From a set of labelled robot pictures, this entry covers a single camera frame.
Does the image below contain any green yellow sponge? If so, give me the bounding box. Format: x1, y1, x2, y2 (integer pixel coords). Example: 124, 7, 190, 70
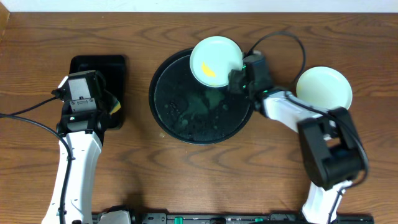
107, 98, 121, 115

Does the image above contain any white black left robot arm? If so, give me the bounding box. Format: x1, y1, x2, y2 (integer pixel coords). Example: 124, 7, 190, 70
42, 70, 121, 223

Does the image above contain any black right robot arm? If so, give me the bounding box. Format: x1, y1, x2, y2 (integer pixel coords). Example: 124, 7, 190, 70
228, 60, 369, 223

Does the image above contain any black rectangular tray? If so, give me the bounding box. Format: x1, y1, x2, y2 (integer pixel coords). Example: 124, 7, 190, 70
69, 55, 127, 129

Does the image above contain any black round tray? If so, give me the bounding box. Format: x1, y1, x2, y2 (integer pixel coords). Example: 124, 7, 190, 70
149, 49, 253, 145

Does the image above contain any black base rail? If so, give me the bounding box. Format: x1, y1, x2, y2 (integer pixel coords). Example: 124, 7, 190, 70
91, 205, 375, 224

